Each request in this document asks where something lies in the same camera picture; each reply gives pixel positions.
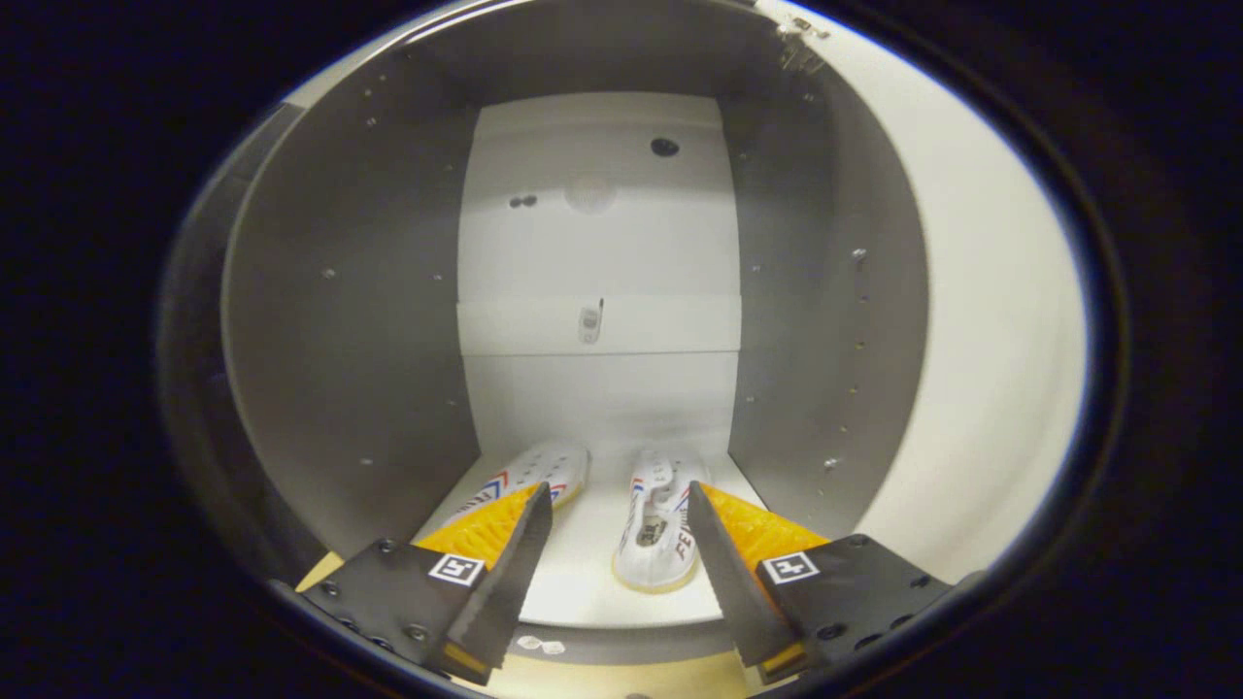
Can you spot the metal door hinge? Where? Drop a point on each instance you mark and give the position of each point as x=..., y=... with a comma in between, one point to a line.
x=800, y=44

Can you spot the grey shoe cabinet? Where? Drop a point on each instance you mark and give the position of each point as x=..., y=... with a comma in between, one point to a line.
x=359, y=320

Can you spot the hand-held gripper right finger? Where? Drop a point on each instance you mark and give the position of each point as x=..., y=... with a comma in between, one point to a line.
x=728, y=582

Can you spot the white shoe cabinet door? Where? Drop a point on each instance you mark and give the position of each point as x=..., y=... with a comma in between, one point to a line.
x=981, y=340

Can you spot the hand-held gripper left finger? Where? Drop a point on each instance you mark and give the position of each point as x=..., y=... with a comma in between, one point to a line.
x=510, y=582

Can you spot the white shoe with striped sides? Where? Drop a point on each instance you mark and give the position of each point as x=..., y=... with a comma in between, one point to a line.
x=544, y=471
x=655, y=544

